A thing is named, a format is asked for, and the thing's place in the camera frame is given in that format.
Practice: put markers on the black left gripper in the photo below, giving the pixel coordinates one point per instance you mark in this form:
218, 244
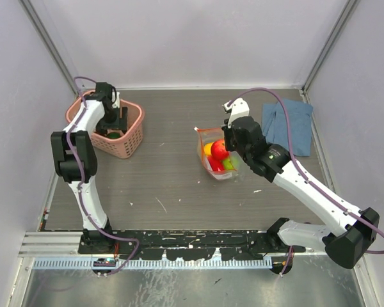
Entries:
120, 123

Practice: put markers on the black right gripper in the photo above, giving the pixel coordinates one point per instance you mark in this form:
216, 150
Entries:
227, 133

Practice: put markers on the red toy apple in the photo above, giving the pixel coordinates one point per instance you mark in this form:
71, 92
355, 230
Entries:
219, 151

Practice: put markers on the green toy apple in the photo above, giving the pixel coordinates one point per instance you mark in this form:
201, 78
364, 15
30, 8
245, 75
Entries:
231, 163

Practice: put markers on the clear zip top bag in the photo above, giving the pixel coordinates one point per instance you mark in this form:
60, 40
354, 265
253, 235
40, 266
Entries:
210, 136

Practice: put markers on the yellow toy lemon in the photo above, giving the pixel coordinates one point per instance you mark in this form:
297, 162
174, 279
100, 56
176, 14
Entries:
207, 149

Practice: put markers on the red toy pepper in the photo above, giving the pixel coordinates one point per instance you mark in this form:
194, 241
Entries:
215, 164

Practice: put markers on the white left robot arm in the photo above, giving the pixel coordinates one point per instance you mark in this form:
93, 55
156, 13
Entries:
75, 160

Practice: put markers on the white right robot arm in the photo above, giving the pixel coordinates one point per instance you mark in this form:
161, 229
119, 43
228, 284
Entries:
346, 233

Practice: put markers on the dark green toy fruit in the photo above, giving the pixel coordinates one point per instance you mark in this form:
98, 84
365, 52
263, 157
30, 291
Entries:
114, 135

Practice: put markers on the pink plastic basket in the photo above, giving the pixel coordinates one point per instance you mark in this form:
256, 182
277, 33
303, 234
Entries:
124, 146

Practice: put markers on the blue cloth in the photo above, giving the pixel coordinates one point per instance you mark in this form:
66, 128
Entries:
274, 125

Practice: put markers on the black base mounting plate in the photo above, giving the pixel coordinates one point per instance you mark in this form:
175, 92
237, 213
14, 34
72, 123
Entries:
202, 244

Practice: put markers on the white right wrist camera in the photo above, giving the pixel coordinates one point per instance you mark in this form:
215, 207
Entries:
236, 109

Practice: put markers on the aluminium frame rail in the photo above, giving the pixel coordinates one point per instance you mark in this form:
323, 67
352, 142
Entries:
69, 243

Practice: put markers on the slotted cable duct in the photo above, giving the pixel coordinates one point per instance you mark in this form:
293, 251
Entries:
96, 263

